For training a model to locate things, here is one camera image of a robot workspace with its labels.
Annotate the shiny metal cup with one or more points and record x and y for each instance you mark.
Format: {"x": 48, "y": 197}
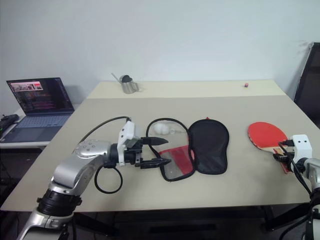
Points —
{"x": 128, "y": 88}

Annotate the thin metal straw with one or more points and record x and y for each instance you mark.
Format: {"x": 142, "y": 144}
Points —
{"x": 116, "y": 77}

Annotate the black red paddle case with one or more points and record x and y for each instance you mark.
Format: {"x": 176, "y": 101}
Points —
{"x": 210, "y": 147}

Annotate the blue-grey open laptop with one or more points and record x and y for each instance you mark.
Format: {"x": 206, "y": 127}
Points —
{"x": 37, "y": 95}

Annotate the small red object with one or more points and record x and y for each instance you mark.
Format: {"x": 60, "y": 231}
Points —
{"x": 246, "y": 84}

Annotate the black handheld device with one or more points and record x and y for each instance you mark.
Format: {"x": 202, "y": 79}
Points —
{"x": 8, "y": 119}

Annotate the black rounded object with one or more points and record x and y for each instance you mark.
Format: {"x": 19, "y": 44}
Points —
{"x": 126, "y": 79}

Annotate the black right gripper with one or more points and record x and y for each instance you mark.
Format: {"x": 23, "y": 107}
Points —
{"x": 290, "y": 156}

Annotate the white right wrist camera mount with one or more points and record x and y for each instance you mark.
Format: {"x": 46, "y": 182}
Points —
{"x": 301, "y": 147}

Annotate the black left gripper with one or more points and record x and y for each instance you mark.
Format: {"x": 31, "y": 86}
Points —
{"x": 131, "y": 156}

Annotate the black table frame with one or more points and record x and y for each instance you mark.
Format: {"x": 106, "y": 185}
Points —
{"x": 268, "y": 217}

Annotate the red table tennis paddle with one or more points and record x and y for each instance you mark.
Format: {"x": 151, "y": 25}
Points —
{"x": 265, "y": 135}

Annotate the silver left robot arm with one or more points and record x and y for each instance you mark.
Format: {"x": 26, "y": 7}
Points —
{"x": 75, "y": 170}

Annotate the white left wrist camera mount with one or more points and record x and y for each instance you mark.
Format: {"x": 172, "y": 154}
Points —
{"x": 127, "y": 131}

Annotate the black office chair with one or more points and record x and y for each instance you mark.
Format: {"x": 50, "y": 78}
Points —
{"x": 311, "y": 82}

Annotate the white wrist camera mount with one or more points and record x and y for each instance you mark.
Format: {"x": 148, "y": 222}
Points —
{"x": 127, "y": 131}
{"x": 301, "y": 147}

